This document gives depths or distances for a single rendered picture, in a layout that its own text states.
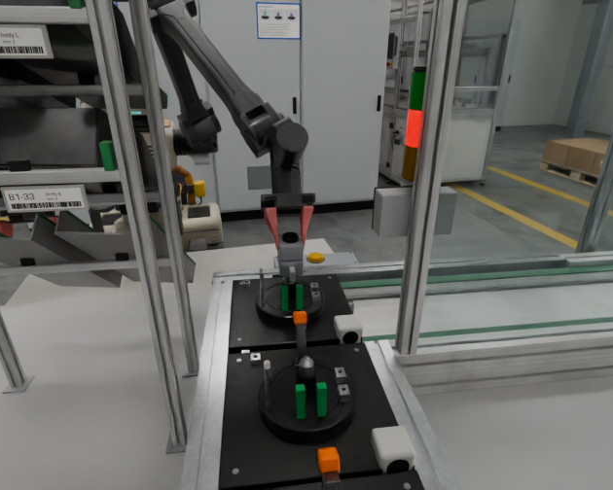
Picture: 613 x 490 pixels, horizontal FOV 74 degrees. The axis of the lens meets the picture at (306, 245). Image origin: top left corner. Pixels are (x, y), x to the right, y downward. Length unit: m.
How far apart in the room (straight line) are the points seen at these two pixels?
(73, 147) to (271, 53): 3.21
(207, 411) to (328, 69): 3.42
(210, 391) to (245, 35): 3.26
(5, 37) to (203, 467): 0.52
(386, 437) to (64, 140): 0.54
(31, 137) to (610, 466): 0.94
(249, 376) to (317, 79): 3.33
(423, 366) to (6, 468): 0.68
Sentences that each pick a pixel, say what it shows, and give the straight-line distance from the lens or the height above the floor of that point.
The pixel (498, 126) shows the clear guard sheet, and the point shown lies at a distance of 0.64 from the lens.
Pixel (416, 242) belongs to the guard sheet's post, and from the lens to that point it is 0.63.
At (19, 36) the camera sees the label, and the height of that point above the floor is 1.45.
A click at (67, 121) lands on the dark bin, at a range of 0.59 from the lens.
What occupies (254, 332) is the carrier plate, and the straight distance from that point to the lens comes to 0.76.
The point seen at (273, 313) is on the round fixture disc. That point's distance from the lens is 0.77.
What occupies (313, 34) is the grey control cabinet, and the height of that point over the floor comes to 1.61.
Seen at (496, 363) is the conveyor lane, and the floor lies 0.92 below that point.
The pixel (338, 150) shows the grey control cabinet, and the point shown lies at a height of 0.64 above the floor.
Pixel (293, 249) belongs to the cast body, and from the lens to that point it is 0.74.
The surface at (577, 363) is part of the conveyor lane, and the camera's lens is 0.94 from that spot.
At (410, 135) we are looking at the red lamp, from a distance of 0.62.
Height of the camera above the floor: 1.43
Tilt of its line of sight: 25 degrees down
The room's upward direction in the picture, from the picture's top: straight up
